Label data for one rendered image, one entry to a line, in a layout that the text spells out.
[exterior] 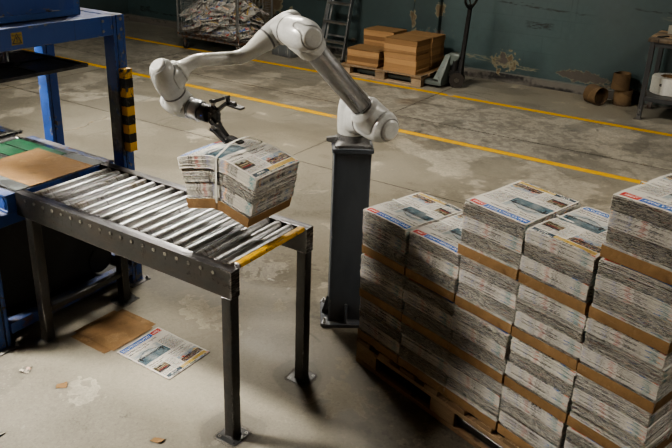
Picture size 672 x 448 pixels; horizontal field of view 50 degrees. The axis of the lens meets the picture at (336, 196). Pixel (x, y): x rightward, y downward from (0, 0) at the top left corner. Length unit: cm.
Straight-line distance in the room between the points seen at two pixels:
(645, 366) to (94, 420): 224
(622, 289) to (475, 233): 62
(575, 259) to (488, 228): 38
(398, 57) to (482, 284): 666
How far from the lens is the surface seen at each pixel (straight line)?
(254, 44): 318
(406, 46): 928
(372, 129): 334
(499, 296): 288
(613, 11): 947
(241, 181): 282
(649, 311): 252
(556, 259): 266
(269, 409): 339
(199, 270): 291
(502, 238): 278
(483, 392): 312
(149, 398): 351
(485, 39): 999
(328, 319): 397
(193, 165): 297
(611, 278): 255
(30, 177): 389
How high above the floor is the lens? 212
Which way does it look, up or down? 22 degrees down
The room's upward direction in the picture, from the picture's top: 2 degrees clockwise
